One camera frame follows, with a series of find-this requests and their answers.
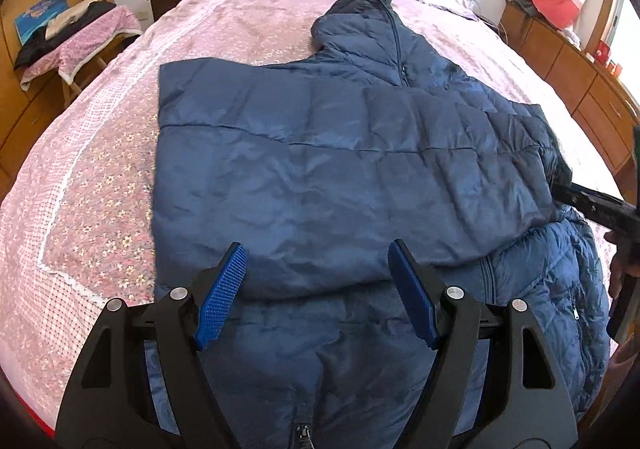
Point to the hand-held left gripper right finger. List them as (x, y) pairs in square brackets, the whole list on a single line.
[(415, 296)]

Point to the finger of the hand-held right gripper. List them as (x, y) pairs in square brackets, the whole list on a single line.
[(595, 206)]

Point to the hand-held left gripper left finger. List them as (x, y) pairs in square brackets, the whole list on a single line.
[(220, 296)]

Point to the navy blue puffer jacket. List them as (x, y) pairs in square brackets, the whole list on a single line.
[(325, 169)]

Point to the red box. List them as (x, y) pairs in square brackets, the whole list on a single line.
[(602, 53)]

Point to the low wooden cabinet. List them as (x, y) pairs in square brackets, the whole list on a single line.
[(565, 54)]

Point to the bed with pink floral bedspread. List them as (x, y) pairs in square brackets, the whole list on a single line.
[(100, 179)]

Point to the small table with pink cloth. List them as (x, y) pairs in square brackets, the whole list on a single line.
[(95, 36)]

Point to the black clothing pile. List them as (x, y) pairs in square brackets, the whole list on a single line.
[(30, 51)]

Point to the beige folded cloth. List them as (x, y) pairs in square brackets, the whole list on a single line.
[(67, 19)]

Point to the blue picture board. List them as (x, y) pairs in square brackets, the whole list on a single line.
[(35, 14)]

